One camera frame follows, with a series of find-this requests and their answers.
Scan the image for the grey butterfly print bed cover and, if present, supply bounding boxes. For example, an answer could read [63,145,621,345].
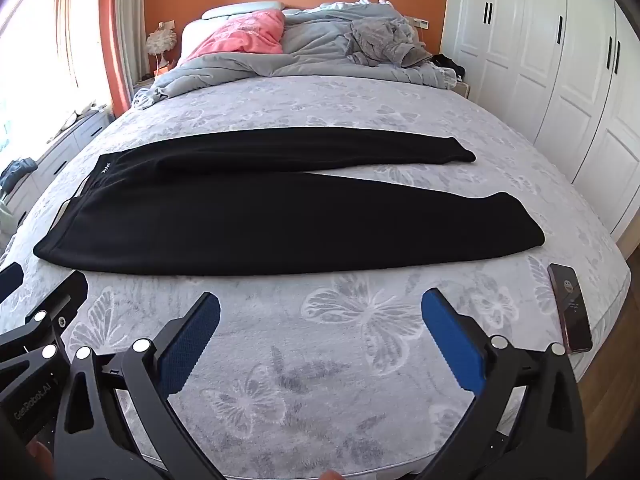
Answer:
[0,74,632,480]

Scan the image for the grey crumpled garment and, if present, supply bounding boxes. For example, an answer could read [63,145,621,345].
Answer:
[348,17,432,68]

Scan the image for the white feather lamp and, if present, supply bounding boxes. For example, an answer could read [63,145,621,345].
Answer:
[146,27,178,73]

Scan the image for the blue cloth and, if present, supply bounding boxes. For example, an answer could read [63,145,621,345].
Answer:
[0,159,33,191]

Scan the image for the dark smartphone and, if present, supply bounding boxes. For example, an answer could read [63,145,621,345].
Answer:
[547,262,594,353]

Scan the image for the black pants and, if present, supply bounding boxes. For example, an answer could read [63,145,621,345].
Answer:
[32,126,477,277]

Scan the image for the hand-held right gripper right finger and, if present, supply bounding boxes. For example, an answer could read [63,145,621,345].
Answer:
[415,287,588,480]

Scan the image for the orange curtain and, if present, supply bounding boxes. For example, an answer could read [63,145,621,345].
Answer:
[50,0,146,116]

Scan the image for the pink pillow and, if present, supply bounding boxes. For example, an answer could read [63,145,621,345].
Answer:
[177,10,287,66]

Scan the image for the dark clothes pile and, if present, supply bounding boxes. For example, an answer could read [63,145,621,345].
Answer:
[431,53,468,81]

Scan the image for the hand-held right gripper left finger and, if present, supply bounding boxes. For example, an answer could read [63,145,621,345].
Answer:
[52,291,226,480]

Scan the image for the bright window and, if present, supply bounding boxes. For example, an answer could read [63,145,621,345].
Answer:
[0,0,76,161]

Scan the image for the white wardrobe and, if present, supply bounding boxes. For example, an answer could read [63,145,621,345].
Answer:
[440,0,640,241]

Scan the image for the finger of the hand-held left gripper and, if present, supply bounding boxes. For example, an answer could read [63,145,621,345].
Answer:
[0,271,89,376]
[0,262,24,306]

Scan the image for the grey duvet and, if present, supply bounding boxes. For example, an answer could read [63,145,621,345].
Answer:
[131,2,458,111]

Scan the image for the white pillow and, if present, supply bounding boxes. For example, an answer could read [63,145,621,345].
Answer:
[181,1,286,61]

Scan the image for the white drawer cabinet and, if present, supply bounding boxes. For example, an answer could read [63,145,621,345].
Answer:
[0,110,113,241]

